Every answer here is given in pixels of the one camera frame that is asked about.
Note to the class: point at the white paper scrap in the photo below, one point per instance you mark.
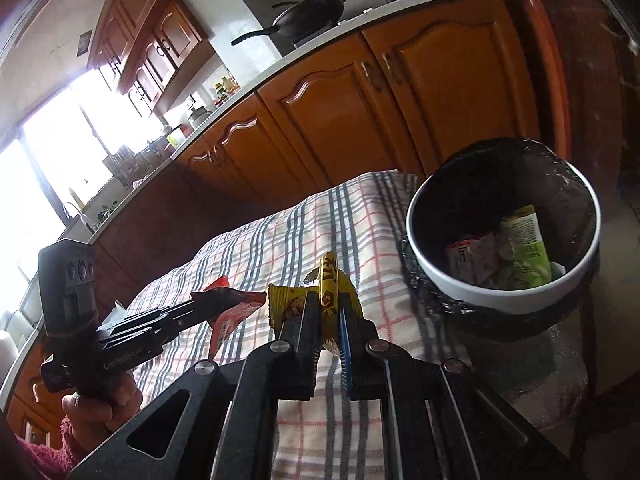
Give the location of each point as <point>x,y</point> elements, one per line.
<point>112,312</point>

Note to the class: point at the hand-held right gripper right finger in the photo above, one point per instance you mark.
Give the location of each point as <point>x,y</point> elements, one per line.
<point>346,350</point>

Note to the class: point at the light green cup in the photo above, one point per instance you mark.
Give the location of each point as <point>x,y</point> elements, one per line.
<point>177,139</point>

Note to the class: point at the wooden kitchen counter cabinets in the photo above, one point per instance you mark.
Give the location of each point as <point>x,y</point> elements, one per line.
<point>450,85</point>

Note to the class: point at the small dark wall plaque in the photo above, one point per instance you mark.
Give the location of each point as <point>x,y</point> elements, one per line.
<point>83,43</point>

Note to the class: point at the dish rack with utensils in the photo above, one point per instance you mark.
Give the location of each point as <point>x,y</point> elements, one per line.
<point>132,162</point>

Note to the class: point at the green printed packet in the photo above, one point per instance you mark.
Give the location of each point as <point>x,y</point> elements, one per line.
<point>525,245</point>

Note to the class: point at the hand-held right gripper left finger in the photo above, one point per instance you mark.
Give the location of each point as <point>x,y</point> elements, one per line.
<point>300,330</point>

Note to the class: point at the white and red packet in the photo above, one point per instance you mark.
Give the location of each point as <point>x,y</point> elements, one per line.
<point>470,260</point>

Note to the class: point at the plaid tablecloth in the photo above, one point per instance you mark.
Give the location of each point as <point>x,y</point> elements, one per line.
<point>310,220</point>

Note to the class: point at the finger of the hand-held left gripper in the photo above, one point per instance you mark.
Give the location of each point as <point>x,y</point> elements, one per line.
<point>190,324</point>
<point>160,316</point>

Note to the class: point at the group of condiment bottles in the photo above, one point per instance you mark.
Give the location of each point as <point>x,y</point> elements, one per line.
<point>226,87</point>

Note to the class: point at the metal sink faucet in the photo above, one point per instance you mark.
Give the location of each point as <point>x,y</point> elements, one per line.
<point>82,212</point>

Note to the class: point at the red snack wrapper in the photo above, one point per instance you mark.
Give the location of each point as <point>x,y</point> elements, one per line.
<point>235,305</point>

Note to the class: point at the wooden wall cabinets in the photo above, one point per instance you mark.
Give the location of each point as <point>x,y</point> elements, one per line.
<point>165,40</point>

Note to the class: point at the black wok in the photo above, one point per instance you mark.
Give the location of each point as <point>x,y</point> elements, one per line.
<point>310,12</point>

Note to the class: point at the white bin with black liner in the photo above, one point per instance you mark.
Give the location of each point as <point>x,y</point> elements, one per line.
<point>460,200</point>

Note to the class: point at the yellow snack wrapper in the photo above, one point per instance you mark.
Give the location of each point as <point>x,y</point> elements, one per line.
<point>327,280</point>

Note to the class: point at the glass door with wooden frame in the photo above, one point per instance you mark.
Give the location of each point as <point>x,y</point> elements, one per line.
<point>550,60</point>

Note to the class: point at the kitchen window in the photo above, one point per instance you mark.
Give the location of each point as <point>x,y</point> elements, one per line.
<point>60,135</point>

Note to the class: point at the person's left hand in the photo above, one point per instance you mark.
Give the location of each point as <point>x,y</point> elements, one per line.
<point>95,420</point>

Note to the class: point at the fuzzy pink sleeved left forearm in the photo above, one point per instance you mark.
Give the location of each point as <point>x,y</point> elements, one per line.
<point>45,460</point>

